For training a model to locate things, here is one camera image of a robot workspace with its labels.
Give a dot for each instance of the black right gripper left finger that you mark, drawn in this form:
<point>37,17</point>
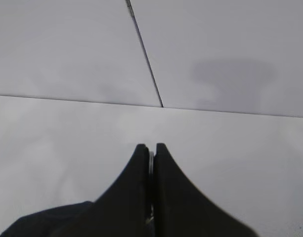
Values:
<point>123,210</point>

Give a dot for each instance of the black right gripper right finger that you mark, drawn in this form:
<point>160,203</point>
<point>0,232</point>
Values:
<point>181,210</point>

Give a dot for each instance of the dark blue lunch bag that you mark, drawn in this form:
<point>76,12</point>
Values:
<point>45,222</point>

